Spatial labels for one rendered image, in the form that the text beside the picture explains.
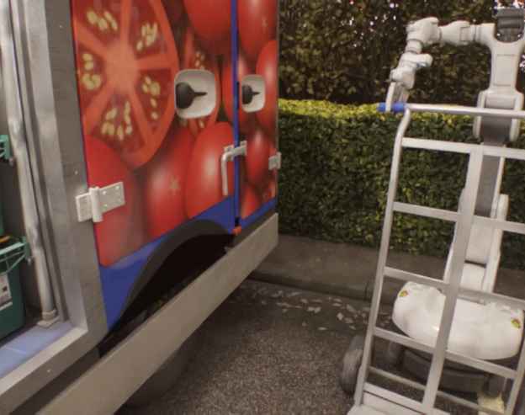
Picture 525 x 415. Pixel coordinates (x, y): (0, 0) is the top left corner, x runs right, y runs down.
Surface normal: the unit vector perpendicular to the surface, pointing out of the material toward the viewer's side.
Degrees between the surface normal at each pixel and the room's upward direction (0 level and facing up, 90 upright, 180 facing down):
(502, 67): 87
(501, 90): 84
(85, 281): 90
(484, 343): 58
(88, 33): 90
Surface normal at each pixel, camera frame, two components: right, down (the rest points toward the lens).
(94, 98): 0.93, 0.11
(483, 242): -0.56, 0.26
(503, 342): 0.11, -0.29
